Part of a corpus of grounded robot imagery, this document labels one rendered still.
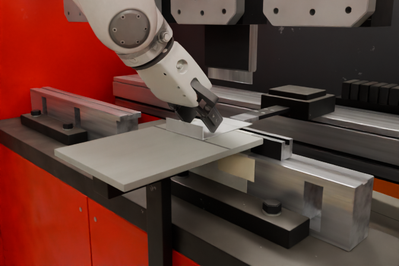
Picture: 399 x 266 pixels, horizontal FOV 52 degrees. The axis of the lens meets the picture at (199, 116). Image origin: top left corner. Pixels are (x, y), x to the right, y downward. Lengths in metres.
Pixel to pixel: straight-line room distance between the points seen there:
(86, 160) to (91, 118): 0.48
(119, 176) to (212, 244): 0.18
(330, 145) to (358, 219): 0.30
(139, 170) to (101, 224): 0.35
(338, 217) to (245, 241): 0.13
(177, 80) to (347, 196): 0.28
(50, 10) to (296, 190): 1.05
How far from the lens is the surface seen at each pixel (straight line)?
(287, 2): 0.57
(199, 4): 0.68
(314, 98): 0.87
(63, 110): 1.18
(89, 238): 0.92
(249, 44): 0.66
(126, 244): 0.79
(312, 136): 0.90
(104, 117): 0.99
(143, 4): 0.46
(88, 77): 1.51
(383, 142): 0.84
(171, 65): 0.57
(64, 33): 1.46
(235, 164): 0.69
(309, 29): 1.19
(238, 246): 0.60
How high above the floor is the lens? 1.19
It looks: 14 degrees down
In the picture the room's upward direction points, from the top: straight up
